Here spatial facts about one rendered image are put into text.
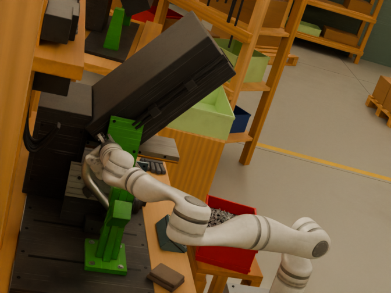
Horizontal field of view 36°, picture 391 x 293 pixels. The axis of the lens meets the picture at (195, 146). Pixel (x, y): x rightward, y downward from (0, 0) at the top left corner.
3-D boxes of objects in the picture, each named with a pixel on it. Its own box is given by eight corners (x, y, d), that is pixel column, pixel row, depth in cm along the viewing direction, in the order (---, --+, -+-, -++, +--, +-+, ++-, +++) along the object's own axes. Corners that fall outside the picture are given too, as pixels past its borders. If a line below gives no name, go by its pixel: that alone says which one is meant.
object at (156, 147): (172, 145, 233) (174, 138, 232) (177, 164, 219) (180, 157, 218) (72, 126, 223) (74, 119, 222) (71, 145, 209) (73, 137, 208)
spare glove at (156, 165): (135, 150, 267) (137, 146, 266) (158, 154, 270) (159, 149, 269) (141, 172, 249) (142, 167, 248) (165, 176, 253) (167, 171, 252)
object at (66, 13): (68, 29, 170) (74, 6, 167) (67, 45, 157) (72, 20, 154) (43, 24, 168) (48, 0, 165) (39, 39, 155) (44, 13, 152)
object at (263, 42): (259, 46, 958) (268, 20, 941) (295, 65, 907) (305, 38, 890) (205, 42, 877) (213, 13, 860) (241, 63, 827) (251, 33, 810)
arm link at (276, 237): (251, 257, 154) (234, 236, 161) (324, 264, 169) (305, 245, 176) (266, 227, 151) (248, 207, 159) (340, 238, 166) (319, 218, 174)
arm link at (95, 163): (82, 156, 181) (84, 161, 175) (114, 136, 182) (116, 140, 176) (99, 180, 184) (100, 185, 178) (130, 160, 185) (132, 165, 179)
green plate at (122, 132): (128, 176, 212) (141, 118, 208) (131, 182, 204) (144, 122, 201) (96, 170, 209) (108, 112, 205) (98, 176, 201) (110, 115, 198)
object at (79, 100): (75, 163, 241) (92, 85, 228) (73, 202, 214) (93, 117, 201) (28, 154, 236) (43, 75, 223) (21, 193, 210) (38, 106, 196)
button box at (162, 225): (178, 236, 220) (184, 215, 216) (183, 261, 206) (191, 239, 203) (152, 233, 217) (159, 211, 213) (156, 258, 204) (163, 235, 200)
